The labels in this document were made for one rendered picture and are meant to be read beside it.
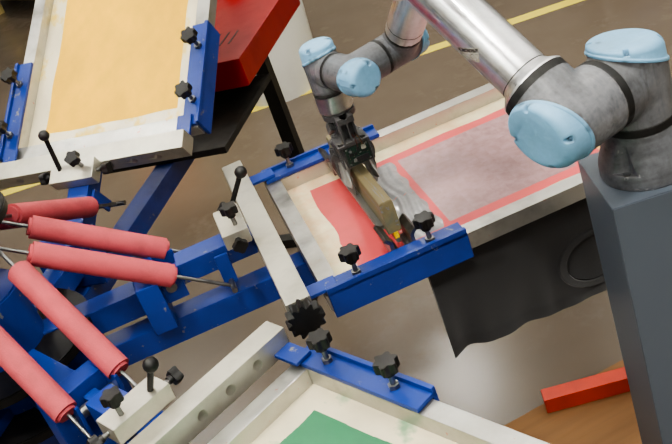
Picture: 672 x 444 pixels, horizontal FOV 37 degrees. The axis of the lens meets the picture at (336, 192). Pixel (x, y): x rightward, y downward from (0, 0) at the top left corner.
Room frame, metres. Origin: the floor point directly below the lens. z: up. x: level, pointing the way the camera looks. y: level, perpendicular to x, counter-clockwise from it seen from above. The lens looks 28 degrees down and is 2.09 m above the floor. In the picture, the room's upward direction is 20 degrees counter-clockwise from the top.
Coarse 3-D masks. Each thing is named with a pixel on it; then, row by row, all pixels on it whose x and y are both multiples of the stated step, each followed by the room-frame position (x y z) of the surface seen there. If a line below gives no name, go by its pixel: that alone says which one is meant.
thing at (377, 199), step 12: (360, 168) 1.95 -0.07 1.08; (360, 180) 1.90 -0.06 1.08; (372, 180) 1.87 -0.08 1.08; (360, 192) 1.94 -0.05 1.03; (372, 192) 1.82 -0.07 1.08; (384, 192) 1.81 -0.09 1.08; (372, 204) 1.84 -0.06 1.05; (384, 204) 1.77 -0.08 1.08; (384, 216) 1.77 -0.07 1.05; (396, 216) 1.77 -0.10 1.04; (384, 228) 1.79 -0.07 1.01; (396, 228) 1.77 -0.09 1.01
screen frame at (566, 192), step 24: (480, 96) 2.27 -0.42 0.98; (408, 120) 2.27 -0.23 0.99; (432, 120) 2.25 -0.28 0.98; (384, 144) 2.24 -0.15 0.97; (312, 168) 2.22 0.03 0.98; (552, 192) 1.73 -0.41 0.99; (576, 192) 1.72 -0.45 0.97; (288, 216) 2.02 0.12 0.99; (504, 216) 1.71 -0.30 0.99; (528, 216) 1.71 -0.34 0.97; (312, 240) 1.88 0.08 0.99; (480, 240) 1.70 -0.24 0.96; (312, 264) 1.79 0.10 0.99
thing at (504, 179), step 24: (480, 168) 1.98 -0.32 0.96; (504, 168) 1.95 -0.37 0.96; (528, 168) 1.91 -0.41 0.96; (552, 168) 1.88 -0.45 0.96; (576, 168) 1.84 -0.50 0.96; (432, 192) 1.96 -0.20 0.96; (456, 192) 1.92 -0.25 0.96; (480, 192) 1.88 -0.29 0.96; (504, 192) 1.85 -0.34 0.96; (528, 192) 1.82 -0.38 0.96; (360, 216) 1.97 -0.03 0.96; (456, 216) 1.83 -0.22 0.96; (480, 216) 1.79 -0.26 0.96; (360, 240) 1.87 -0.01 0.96; (360, 264) 1.78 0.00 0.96
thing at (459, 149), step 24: (480, 120) 2.20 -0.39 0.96; (504, 120) 2.16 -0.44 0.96; (432, 144) 2.17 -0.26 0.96; (456, 144) 2.13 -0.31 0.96; (480, 144) 2.09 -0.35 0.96; (504, 144) 2.05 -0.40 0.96; (408, 168) 2.10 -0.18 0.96; (432, 168) 2.06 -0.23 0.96; (456, 168) 2.02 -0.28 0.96; (312, 192) 2.15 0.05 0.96; (336, 192) 2.11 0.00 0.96; (336, 216) 2.00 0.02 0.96
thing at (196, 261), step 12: (204, 240) 1.95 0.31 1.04; (216, 240) 1.94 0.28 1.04; (252, 240) 1.91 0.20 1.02; (180, 252) 1.94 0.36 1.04; (192, 252) 1.92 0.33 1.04; (204, 252) 1.90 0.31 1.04; (216, 252) 1.90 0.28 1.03; (228, 252) 1.90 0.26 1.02; (252, 252) 1.91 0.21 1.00; (180, 264) 1.89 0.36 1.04; (192, 264) 1.89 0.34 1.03; (204, 264) 1.90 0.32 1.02; (192, 276) 1.89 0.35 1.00
